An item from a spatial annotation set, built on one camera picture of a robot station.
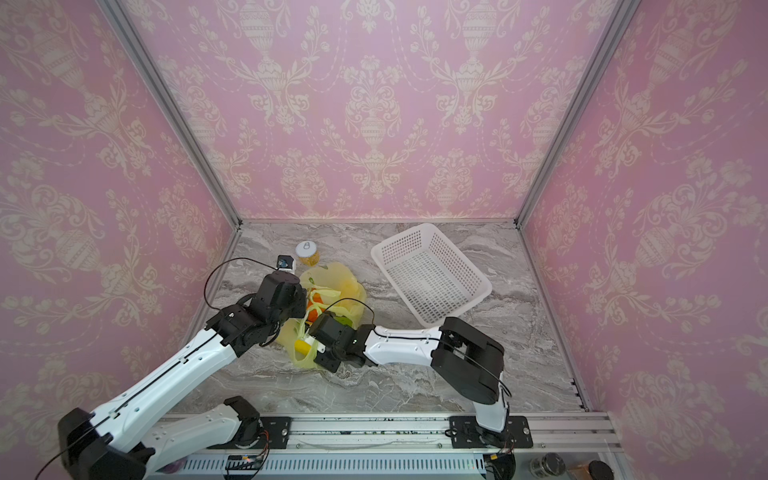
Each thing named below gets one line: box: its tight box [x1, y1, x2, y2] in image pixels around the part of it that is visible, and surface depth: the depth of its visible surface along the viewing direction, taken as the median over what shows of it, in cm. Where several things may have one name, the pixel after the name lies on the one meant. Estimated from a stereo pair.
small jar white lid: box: [295, 240, 320, 267], surface depth 108 cm
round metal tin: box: [529, 452, 566, 479], surface depth 64 cm
